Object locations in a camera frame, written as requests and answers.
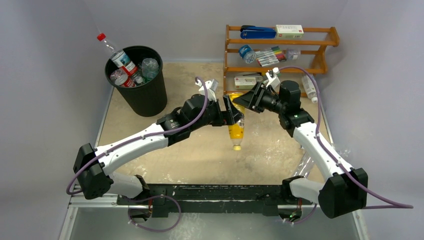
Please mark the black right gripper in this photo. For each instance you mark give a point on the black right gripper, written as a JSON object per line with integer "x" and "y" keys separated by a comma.
{"x": 258, "y": 99}

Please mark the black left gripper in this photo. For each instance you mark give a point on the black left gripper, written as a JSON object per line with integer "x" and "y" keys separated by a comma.
{"x": 232, "y": 115}

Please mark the yellow lemon drink bottle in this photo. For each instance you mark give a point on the yellow lemon drink bottle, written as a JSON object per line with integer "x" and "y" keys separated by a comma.
{"x": 236, "y": 131}

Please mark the dark green label bottle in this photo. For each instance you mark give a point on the dark green label bottle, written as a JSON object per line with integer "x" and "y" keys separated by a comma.
{"x": 150, "y": 68}

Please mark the red cap bottle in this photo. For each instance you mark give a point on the red cap bottle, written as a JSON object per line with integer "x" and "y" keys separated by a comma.
{"x": 117, "y": 55}

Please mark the blue label plastic bottle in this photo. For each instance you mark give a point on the blue label plastic bottle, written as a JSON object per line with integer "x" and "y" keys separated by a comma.
{"x": 120, "y": 78}

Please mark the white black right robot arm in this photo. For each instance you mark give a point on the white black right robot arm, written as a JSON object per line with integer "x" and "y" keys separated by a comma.
{"x": 342, "y": 191}

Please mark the clear bottle under right arm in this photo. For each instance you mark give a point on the clear bottle under right arm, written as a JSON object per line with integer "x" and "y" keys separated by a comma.
{"x": 304, "y": 167}

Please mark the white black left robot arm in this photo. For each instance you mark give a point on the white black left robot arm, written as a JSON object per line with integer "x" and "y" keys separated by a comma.
{"x": 95, "y": 168}

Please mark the black plastic waste bin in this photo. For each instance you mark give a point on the black plastic waste bin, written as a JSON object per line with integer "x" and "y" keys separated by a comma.
{"x": 150, "y": 98}

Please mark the white green stapler box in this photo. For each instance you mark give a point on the white green stapler box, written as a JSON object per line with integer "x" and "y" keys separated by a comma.
{"x": 246, "y": 82}

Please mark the pack of coloured markers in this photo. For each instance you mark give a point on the pack of coloured markers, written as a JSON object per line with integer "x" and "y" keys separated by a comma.
{"x": 270, "y": 56}

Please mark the white label bottle by shelf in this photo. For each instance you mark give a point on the white label bottle by shelf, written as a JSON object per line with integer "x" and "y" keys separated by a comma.
{"x": 309, "y": 88}

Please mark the small clear jar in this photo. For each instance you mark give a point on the small clear jar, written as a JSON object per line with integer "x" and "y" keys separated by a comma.
{"x": 292, "y": 54}

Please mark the blue stapler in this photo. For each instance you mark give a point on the blue stapler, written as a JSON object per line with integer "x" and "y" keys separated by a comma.
{"x": 257, "y": 32}

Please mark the white green box top shelf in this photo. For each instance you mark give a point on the white green box top shelf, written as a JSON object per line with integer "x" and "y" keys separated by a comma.
{"x": 288, "y": 31}

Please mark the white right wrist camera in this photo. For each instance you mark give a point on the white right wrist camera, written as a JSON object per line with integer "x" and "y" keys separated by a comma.
{"x": 272, "y": 79}

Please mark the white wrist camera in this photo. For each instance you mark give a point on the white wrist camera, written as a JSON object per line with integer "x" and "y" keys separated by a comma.
{"x": 211, "y": 87}
{"x": 272, "y": 79}

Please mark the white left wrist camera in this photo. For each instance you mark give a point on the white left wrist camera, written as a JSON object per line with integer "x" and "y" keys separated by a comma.
{"x": 211, "y": 87}

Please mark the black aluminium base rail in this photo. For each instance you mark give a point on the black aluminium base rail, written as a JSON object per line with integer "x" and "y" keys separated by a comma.
{"x": 161, "y": 199}

